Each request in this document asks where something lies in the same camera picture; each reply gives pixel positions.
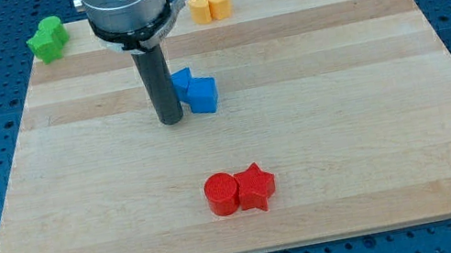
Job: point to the yellow block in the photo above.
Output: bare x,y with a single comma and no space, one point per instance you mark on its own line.
220,9
200,11

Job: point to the wooden board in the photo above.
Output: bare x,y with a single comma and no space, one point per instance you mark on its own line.
346,102

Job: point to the blue cube block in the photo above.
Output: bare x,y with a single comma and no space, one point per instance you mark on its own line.
202,95

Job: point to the red cylinder block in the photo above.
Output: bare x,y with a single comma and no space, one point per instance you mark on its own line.
221,193

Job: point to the red star block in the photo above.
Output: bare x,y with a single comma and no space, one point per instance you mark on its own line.
255,187

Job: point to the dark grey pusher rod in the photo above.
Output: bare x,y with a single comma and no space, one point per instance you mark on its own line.
155,75

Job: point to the yellow block right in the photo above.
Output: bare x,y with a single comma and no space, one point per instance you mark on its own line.
220,9

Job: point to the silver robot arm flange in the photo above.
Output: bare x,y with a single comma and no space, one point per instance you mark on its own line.
133,26

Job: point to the yellow block left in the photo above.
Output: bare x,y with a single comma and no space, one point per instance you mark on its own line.
200,11

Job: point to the blue block behind rod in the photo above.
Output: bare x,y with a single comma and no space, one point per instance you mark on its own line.
180,80

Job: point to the green block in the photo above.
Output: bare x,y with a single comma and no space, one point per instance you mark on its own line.
51,26
44,46

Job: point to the green block front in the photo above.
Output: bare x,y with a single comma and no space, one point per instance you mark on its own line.
44,46

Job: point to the green block rear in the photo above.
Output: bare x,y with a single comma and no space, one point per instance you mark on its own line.
51,26

